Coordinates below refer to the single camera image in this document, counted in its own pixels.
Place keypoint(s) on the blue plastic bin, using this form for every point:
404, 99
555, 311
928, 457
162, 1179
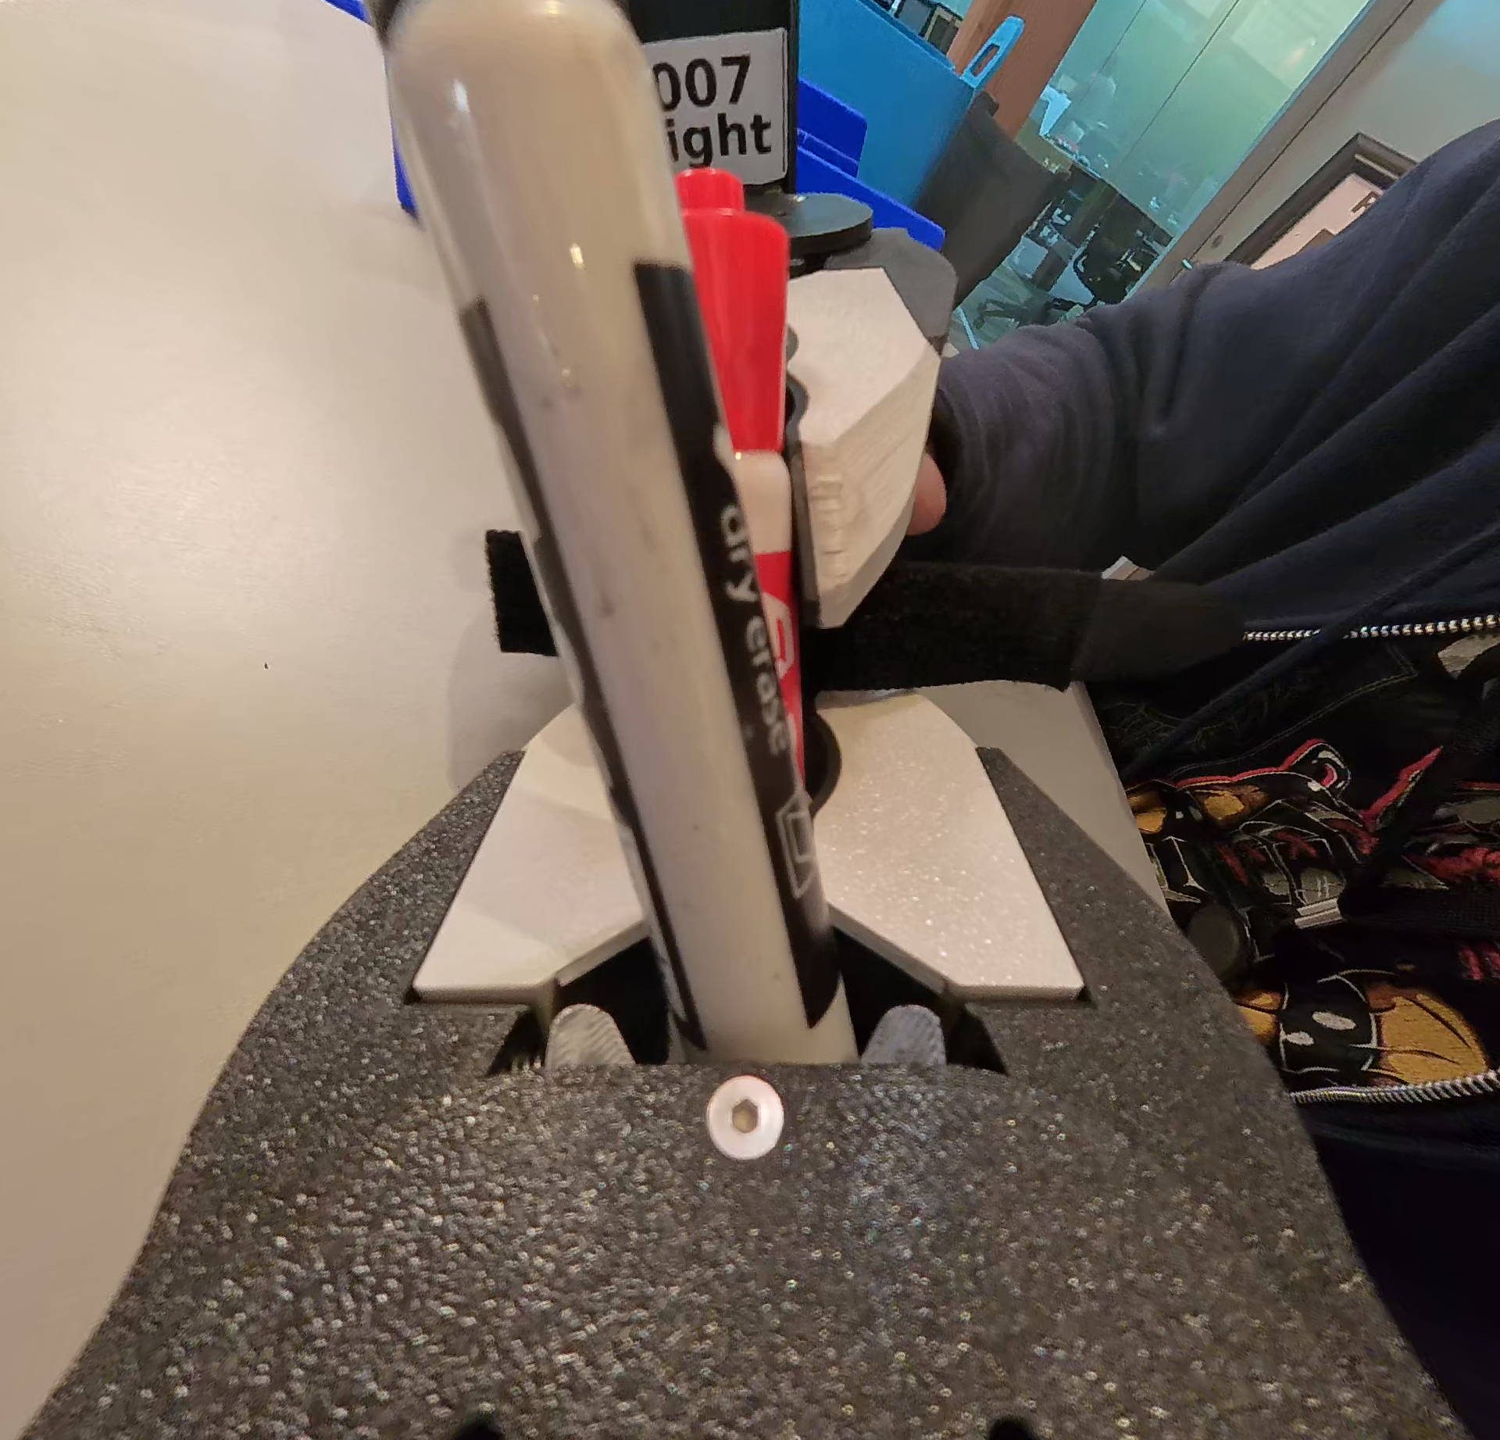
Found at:
832, 127

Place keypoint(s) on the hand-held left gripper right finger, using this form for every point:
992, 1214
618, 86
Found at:
937, 867

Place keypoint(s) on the person's right hand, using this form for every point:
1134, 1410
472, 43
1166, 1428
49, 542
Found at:
928, 496

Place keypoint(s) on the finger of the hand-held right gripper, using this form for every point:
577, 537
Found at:
867, 409

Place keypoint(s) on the black office chair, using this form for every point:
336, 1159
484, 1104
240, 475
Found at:
995, 209

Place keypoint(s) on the person's torso in navy hoodie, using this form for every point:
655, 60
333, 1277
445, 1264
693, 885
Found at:
1382, 878

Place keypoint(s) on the black dry erase marker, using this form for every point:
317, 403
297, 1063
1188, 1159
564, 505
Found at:
563, 409

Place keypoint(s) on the red dry erase marker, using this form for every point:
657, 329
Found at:
737, 327

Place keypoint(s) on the person's right forearm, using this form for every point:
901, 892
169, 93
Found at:
1231, 409

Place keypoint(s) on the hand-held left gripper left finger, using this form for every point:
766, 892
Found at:
527, 878

